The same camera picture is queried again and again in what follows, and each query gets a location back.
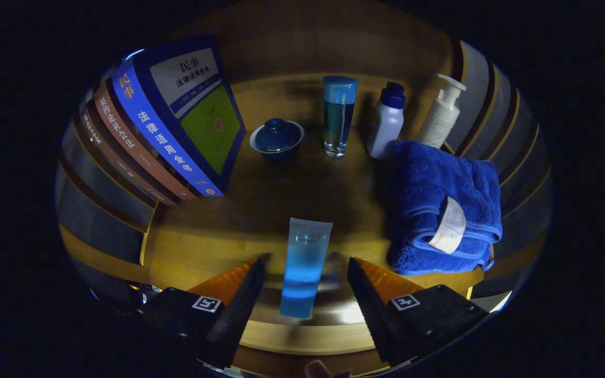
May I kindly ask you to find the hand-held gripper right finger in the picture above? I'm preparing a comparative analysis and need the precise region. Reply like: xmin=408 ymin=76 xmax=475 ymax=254
xmin=347 ymin=256 xmax=489 ymax=368

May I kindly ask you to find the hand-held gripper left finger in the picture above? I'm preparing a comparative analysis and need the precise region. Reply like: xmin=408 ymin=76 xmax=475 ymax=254
xmin=134 ymin=255 xmax=267 ymax=369

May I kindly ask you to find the blue squeeze tube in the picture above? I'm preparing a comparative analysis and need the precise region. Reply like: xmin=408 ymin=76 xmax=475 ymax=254
xmin=280 ymin=217 xmax=333 ymax=319

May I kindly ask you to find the wooden countertop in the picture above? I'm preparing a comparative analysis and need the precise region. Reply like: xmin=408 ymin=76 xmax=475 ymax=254
xmin=140 ymin=73 xmax=492 ymax=326

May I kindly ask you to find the wooden cabinet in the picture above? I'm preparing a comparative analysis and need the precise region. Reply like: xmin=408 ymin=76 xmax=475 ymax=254
xmin=56 ymin=0 xmax=552 ymax=316

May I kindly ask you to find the blue folded towel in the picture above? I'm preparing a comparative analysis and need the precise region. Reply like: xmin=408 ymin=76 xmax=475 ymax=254
xmin=387 ymin=140 xmax=504 ymax=277

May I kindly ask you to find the blue lidded bowl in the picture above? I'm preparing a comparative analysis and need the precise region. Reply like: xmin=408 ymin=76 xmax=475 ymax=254
xmin=249 ymin=118 xmax=305 ymax=161

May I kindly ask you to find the white bottle blue cap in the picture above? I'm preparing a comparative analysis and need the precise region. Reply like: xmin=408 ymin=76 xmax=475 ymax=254
xmin=367 ymin=81 xmax=406 ymax=160

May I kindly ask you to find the dark brown book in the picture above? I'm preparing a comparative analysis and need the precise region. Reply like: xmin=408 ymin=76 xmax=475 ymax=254
xmin=79 ymin=102 xmax=180 ymax=206

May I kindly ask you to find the blue clear bottle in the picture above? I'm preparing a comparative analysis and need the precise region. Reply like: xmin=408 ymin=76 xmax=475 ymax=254
xmin=323 ymin=76 xmax=359 ymax=158

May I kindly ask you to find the white pump bottle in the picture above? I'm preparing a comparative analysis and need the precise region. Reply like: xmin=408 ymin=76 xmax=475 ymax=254
xmin=416 ymin=73 xmax=467 ymax=150

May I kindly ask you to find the reddish brown book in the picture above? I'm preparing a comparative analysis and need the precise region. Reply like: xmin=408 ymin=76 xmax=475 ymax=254
xmin=94 ymin=84 xmax=198 ymax=200

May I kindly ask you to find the blue book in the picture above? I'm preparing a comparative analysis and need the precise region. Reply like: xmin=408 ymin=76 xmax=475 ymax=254
xmin=111 ymin=36 xmax=247 ymax=197

